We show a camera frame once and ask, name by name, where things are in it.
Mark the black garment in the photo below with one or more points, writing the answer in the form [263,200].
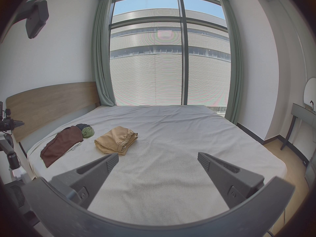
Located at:
[82,126]

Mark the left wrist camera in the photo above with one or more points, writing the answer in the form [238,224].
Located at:
[7,113]

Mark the bed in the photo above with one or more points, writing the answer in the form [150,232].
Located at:
[172,132]

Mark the blue-green curtain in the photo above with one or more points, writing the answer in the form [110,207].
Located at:
[234,83]
[101,58]

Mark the white garment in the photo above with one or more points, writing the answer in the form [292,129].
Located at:
[74,147]

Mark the window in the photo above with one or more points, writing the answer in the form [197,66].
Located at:
[184,58]

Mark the green garment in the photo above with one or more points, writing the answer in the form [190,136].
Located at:
[88,132]

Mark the grey dressing table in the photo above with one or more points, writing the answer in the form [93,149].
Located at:
[300,112]

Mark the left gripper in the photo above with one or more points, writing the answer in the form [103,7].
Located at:
[6,125]

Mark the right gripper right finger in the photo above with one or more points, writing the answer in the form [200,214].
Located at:
[219,174]

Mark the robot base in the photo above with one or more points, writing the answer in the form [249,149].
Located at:
[17,196]

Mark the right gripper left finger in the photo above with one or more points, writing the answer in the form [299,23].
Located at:
[98,171]

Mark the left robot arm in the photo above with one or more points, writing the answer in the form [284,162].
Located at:
[12,160]

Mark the mustard yellow shorts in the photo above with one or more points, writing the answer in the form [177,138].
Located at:
[113,139]

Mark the brown garment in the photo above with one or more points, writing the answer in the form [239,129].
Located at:
[61,144]

